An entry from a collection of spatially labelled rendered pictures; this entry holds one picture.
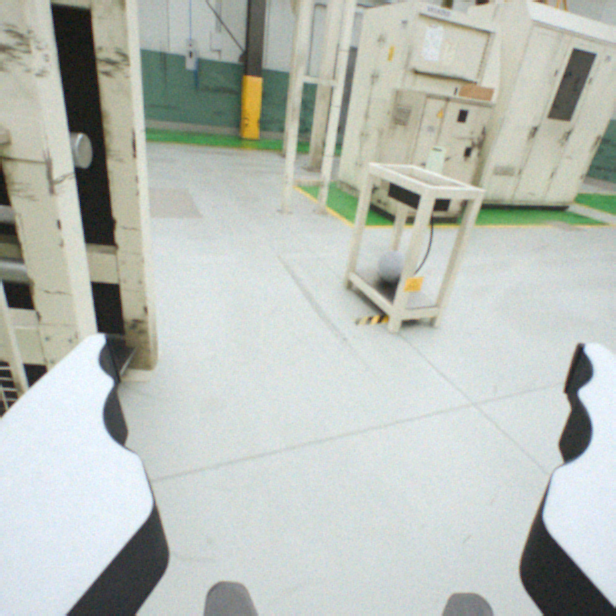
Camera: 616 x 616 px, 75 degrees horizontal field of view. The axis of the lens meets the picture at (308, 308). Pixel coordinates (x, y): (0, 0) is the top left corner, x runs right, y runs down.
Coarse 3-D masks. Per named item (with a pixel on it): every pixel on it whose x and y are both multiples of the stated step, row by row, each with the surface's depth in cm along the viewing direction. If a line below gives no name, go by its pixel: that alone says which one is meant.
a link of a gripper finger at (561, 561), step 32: (576, 352) 11; (608, 352) 10; (576, 384) 10; (608, 384) 9; (576, 416) 9; (608, 416) 8; (576, 448) 8; (608, 448) 7; (576, 480) 7; (608, 480) 7; (544, 512) 6; (576, 512) 6; (608, 512) 6; (544, 544) 6; (576, 544) 6; (608, 544) 6; (544, 576) 6; (576, 576) 6; (608, 576) 5; (544, 608) 6; (576, 608) 6; (608, 608) 5
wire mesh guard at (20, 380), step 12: (0, 288) 78; (0, 300) 79; (0, 312) 80; (0, 324) 81; (12, 336) 83; (12, 348) 84; (12, 360) 85; (12, 372) 87; (24, 372) 89; (0, 384) 89; (24, 384) 89; (0, 408) 93
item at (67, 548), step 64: (64, 384) 9; (0, 448) 8; (64, 448) 8; (128, 448) 8; (0, 512) 6; (64, 512) 6; (128, 512) 6; (0, 576) 6; (64, 576) 6; (128, 576) 6
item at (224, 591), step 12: (216, 588) 5; (228, 588) 5; (240, 588) 5; (216, 600) 5; (228, 600) 5; (240, 600) 5; (456, 600) 5; (468, 600) 5; (480, 600) 5; (204, 612) 5; (216, 612) 5; (228, 612) 5; (240, 612) 5; (252, 612) 5; (444, 612) 5; (456, 612) 5; (468, 612) 5; (480, 612) 5; (492, 612) 5
